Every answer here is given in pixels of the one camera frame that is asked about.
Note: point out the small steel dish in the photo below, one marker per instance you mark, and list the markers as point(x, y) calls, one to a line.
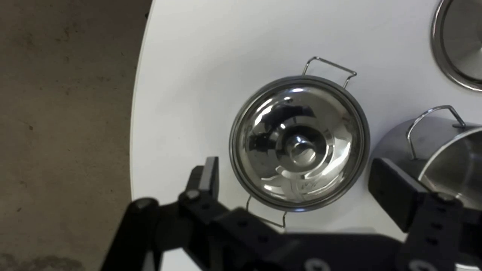
point(461, 40)

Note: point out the tall small steel pot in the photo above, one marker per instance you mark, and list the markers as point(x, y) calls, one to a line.
point(396, 145)

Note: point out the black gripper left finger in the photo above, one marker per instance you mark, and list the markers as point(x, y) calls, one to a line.
point(201, 226)

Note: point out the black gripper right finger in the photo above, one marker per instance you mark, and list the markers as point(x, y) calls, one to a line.
point(431, 226)

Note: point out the shallow small steel pot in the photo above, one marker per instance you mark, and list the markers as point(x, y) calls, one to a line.
point(300, 144)

